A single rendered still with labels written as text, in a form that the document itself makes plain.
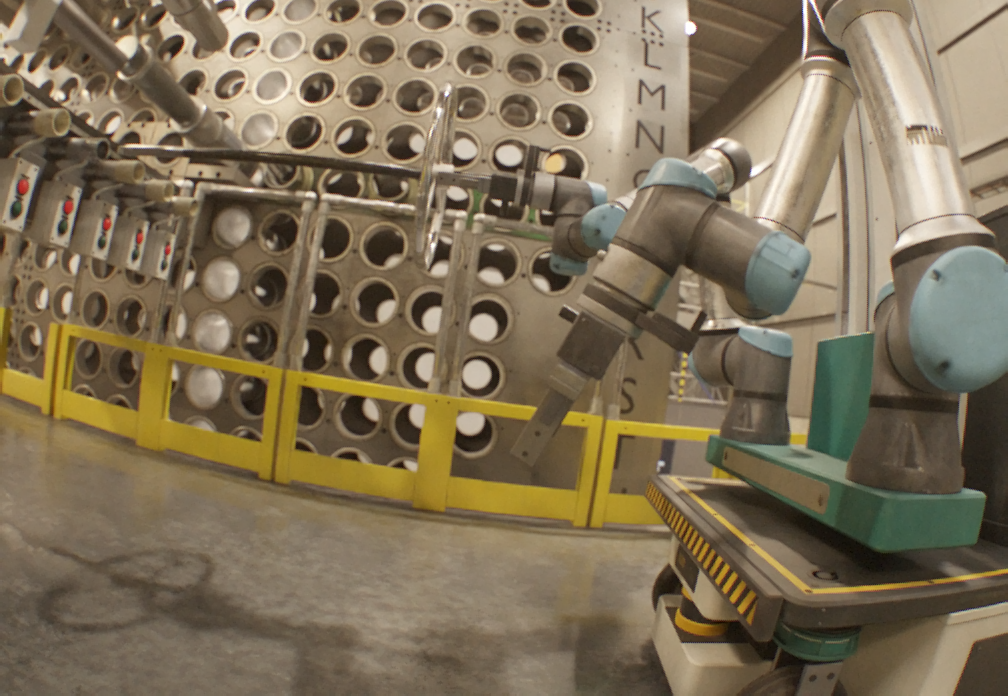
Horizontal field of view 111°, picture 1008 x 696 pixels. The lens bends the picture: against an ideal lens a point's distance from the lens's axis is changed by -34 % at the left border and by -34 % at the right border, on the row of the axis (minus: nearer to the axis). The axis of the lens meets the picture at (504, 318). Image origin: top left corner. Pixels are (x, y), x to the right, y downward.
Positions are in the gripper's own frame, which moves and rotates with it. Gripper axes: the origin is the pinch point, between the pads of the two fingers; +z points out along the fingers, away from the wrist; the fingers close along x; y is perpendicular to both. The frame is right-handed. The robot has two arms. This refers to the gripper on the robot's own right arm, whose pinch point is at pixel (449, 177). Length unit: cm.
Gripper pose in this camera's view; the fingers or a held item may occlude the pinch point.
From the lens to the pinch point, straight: 104.6
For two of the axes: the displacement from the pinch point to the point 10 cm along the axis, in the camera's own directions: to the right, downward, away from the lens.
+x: -0.1, -3.3, 9.4
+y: -1.6, 9.3, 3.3
